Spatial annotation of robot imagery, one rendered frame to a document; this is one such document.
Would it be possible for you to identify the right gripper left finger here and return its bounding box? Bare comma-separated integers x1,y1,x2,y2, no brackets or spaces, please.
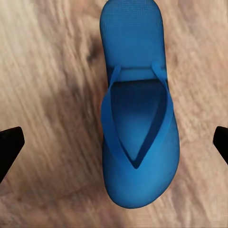
0,126,25,183

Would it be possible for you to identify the sandal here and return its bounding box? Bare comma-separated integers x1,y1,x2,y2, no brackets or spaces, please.
100,0,180,209

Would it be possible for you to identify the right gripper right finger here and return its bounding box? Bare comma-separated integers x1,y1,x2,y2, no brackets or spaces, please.
213,126,228,164

